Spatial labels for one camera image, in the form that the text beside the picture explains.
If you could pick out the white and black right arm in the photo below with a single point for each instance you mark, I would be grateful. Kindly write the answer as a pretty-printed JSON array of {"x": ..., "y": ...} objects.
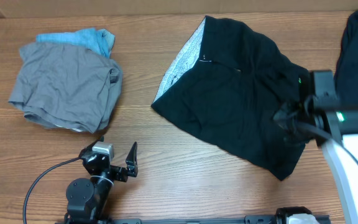
[{"x": 320, "y": 115}]

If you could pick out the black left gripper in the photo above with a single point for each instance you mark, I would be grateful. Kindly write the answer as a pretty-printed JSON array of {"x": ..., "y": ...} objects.
[{"x": 117, "y": 171}]

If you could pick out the blue folded garment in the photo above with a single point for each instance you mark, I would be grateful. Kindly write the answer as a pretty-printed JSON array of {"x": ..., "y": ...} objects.
[{"x": 99, "y": 41}]

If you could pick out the grey folded garment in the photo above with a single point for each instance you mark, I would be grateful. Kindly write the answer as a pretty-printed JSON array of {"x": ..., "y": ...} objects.
[{"x": 66, "y": 86}]

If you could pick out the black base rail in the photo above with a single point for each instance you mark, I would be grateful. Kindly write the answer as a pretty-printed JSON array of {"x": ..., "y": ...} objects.
[{"x": 279, "y": 217}]

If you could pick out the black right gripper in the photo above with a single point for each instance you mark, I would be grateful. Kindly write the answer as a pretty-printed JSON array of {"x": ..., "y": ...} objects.
[{"x": 291, "y": 116}]

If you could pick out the black shorts with white waistband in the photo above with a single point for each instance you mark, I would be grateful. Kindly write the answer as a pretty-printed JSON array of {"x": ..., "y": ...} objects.
[{"x": 224, "y": 87}]

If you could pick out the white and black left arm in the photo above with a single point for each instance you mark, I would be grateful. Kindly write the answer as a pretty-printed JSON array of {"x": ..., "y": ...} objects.
[{"x": 87, "y": 197}]

